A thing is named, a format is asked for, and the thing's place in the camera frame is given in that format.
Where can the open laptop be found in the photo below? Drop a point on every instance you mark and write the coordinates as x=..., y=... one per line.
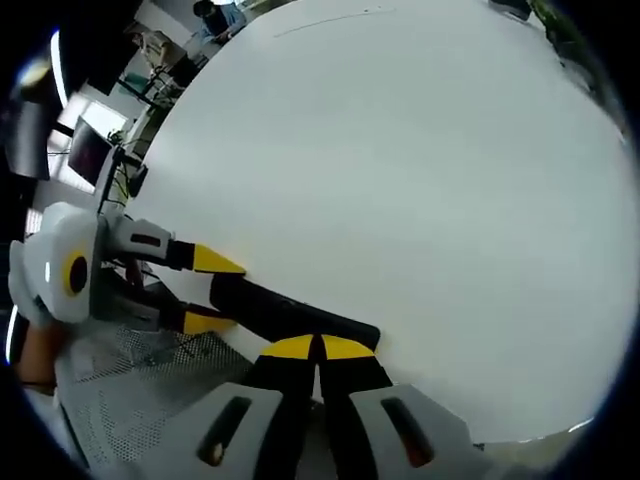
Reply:
x=90, y=150

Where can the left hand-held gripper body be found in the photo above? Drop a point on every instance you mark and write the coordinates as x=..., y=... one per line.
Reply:
x=55, y=270

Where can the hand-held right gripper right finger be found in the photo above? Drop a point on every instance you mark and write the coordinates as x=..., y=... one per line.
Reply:
x=380, y=430

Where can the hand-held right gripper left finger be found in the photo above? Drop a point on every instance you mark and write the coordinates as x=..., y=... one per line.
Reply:
x=225, y=430

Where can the black remote control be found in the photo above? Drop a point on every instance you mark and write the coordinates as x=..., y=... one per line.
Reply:
x=280, y=310

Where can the grey mesh chair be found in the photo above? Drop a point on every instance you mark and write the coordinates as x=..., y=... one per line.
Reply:
x=130, y=400

